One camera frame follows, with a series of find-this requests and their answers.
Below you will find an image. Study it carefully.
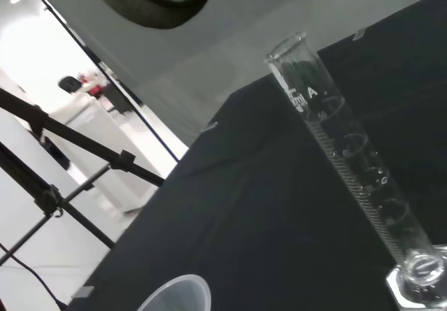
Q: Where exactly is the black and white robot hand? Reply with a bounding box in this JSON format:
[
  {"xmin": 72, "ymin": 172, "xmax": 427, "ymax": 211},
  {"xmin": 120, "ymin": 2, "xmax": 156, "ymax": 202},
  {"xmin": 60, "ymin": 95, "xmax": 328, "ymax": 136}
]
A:
[{"xmin": 83, "ymin": 0, "xmax": 223, "ymax": 30}]

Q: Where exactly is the white cabinet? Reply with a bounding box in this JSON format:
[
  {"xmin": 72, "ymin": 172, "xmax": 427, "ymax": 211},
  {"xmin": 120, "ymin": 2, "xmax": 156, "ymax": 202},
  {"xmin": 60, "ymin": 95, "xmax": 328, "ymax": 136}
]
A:
[{"xmin": 47, "ymin": 93, "xmax": 159, "ymax": 215}]

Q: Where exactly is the black tripod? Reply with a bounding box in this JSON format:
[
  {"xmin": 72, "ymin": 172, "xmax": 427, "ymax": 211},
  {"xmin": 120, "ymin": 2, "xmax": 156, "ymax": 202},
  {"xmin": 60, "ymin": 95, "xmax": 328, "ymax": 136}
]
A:
[{"xmin": 0, "ymin": 87, "xmax": 166, "ymax": 266}]

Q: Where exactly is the black table cloth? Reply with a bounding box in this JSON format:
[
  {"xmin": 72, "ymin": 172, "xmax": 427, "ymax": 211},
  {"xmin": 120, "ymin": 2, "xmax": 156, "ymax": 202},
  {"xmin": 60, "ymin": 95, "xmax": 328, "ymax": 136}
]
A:
[{"xmin": 65, "ymin": 0, "xmax": 447, "ymax": 311}]

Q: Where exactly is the clear plastic funnel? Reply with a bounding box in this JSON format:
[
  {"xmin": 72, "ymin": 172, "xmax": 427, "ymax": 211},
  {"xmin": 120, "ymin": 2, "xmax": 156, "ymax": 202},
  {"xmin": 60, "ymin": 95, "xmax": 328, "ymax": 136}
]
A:
[{"xmin": 135, "ymin": 274, "xmax": 212, "ymax": 311}]

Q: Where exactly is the thin dark cable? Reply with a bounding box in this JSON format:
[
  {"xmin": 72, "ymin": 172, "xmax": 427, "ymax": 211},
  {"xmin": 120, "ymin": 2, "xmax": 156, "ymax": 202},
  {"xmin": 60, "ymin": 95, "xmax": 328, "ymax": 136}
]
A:
[{"xmin": 0, "ymin": 243, "xmax": 68, "ymax": 308}]

